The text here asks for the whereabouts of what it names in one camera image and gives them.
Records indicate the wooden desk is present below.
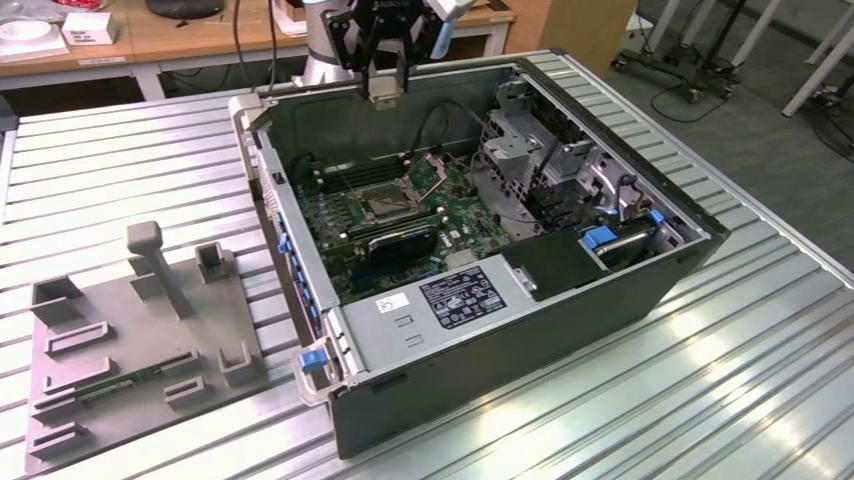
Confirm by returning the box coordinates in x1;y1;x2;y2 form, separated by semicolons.
0;0;519;104

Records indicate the wooden cabinet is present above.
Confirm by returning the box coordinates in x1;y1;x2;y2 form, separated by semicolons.
512;0;639;81

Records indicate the silver drive cage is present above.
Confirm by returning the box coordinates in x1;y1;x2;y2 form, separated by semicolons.
479;79;602;236

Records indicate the grey parts rack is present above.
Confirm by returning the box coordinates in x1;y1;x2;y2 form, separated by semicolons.
22;221;273;476

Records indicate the CPU socket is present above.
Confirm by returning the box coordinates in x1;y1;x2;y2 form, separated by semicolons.
345;177;428;226

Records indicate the blue drive latch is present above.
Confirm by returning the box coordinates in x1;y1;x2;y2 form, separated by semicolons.
578;225;615;251

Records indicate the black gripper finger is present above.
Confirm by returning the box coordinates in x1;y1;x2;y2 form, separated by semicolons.
319;8;383;102
395;9;447;96

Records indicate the black internal cable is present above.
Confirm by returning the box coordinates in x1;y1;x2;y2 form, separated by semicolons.
408;99;489;157

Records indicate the black wheeled stand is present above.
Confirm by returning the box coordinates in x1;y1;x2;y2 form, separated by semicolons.
612;0;746;104

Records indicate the silver CPU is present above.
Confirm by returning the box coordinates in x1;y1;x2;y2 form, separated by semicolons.
368;74;409;109

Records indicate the black RAM slot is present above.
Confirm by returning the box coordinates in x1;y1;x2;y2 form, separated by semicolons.
319;170;408;188
312;158;401;176
331;213;441;239
323;176;409;194
316;164;405;182

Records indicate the white table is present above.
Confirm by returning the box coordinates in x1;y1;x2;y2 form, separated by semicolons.
779;0;854;117

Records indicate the black round monitor base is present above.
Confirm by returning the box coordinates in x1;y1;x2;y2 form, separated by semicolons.
145;0;225;16

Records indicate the white labelled box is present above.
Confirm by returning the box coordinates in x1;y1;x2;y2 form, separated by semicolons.
61;12;120;47

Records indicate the black graphics card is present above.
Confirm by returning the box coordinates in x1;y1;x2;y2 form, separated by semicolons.
363;222;441;269

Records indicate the green RAM stick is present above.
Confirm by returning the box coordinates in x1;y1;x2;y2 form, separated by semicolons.
70;352;199;404

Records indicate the black PC case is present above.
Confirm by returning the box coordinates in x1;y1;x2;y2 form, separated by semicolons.
228;53;730;460

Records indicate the silver power supply unit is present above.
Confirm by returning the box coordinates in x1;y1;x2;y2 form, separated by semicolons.
329;252;539;374

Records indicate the green motherboard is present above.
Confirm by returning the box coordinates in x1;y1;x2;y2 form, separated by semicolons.
292;152;519;306

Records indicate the thick black camera cable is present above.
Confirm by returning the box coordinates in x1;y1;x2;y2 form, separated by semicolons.
265;0;279;96

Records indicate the metal socket cover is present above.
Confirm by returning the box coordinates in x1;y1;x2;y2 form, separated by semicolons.
411;152;463;201

